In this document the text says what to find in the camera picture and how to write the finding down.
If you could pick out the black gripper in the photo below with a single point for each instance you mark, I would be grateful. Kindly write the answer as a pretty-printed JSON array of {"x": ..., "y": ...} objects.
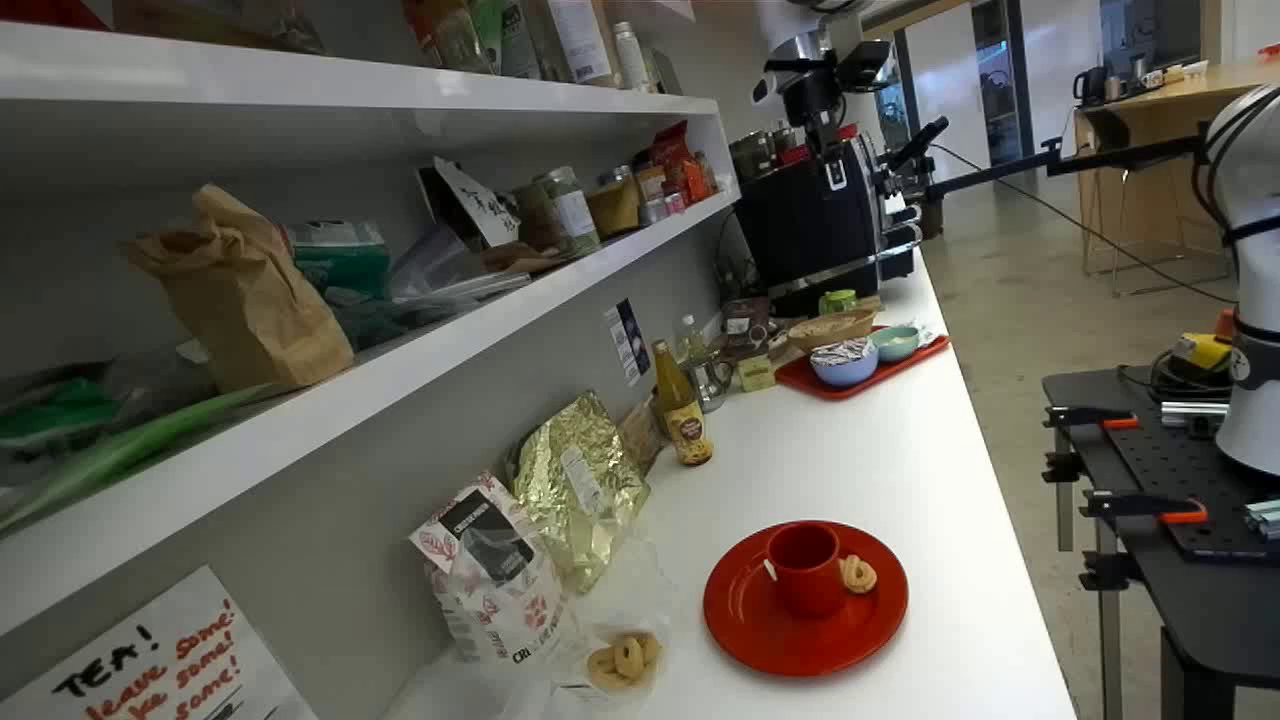
[{"x": 811, "y": 100}]

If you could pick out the red cup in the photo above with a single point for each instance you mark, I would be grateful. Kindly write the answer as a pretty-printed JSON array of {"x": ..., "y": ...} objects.
[{"x": 807, "y": 575}]

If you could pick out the small green cup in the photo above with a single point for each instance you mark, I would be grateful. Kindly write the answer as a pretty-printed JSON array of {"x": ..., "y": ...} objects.
[{"x": 836, "y": 300}]

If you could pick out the red round plate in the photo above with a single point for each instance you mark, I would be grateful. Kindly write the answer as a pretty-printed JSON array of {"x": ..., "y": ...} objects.
[{"x": 787, "y": 642}]

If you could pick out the black coffee machine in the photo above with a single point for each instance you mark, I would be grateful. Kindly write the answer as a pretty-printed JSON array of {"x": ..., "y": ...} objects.
[{"x": 815, "y": 221}]

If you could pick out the red snack packets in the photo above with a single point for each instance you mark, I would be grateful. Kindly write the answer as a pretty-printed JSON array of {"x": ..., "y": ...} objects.
[{"x": 680, "y": 167}]

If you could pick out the white plastic bottle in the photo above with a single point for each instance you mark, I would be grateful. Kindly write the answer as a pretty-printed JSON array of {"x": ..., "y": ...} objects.
[{"x": 629, "y": 58}]

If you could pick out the jar with yellow contents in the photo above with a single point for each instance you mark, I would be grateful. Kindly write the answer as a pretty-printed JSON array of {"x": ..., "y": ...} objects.
[{"x": 615, "y": 207}]

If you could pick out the white tall carton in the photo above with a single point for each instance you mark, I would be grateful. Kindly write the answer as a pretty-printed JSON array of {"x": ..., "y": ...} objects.
[{"x": 579, "y": 37}]

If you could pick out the pale green bowl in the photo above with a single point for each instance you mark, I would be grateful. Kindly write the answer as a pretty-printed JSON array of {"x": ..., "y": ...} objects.
[{"x": 899, "y": 340}]

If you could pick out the jar with white label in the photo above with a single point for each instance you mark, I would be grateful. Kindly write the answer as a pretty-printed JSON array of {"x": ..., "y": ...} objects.
[{"x": 575, "y": 212}]

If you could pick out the blue and white bowl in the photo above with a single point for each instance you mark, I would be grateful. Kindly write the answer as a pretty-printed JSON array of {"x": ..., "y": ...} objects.
[{"x": 847, "y": 362}]

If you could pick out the small yellow box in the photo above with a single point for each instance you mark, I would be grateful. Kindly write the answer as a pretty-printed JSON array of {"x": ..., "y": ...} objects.
[{"x": 754, "y": 375}]

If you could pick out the red serving tray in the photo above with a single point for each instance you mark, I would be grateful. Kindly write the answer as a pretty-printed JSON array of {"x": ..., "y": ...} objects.
[{"x": 905, "y": 362}]

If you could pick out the dark kettle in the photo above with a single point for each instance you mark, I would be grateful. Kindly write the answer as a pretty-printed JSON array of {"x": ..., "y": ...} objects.
[{"x": 1094, "y": 85}]

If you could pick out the yellow glass bottle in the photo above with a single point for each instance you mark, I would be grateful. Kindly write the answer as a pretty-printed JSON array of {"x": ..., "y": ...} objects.
[{"x": 680, "y": 413}]

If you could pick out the wooden counter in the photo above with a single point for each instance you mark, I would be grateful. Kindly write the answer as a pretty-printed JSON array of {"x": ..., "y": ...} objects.
[{"x": 1145, "y": 173}]

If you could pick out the white and black carton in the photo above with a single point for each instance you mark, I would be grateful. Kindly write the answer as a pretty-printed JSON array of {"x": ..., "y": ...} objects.
[{"x": 470, "y": 200}]

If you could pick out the orange and green packet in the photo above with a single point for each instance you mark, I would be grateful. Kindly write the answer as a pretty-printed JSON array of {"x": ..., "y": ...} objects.
[{"x": 454, "y": 28}]

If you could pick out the clear plastic bag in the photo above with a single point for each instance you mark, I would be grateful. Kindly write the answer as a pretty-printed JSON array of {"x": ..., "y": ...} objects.
[{"x": 447, "y": 280}]

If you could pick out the gold foil bag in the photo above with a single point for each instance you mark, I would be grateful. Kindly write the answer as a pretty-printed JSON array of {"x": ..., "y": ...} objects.
[{"x": 583, "y": 485}]

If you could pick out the round beige cookie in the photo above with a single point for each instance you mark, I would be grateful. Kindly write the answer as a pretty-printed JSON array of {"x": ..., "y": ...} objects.
[{"x": 859, "y": 575}]

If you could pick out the teal green box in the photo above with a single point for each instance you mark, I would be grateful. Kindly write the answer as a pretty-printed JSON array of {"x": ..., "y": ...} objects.
[{"x": 340, "y": 256}]

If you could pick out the white bag with black label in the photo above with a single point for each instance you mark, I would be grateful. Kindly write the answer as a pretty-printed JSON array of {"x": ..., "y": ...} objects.
[{"x": 491, "y": 575}]

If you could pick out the wrapped cookies in plastic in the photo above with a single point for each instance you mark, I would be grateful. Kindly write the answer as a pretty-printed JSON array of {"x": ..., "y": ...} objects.
[{"x": 624, "y": 659}]

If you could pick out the brown paper bag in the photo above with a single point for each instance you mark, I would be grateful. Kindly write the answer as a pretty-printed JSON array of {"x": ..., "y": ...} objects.
[{"x": 253, "y": 300}]

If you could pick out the black work table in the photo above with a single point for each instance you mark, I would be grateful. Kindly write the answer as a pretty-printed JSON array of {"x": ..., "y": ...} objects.
[{"x": 1201, "y": 586}]

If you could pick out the green plastic packets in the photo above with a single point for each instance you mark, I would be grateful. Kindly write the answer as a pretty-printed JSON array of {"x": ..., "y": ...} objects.
[{"x": 104, "y": 454}]

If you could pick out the handwritten tea sign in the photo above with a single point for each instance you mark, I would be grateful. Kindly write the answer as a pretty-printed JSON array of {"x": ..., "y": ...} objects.
[{"x": 163, "y": 667}]

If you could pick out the black camera boom pole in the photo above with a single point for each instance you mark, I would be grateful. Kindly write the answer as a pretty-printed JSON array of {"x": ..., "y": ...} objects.
[{"x": 1064, "y": 162}]

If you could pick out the small black wall sign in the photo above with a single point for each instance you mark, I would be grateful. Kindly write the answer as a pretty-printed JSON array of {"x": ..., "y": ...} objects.
[{"x": 634, "y": 340}]

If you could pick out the white wall shelf unit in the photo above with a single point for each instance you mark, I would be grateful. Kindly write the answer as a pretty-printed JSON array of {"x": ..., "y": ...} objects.
[{"x": 440, "y": 347}]

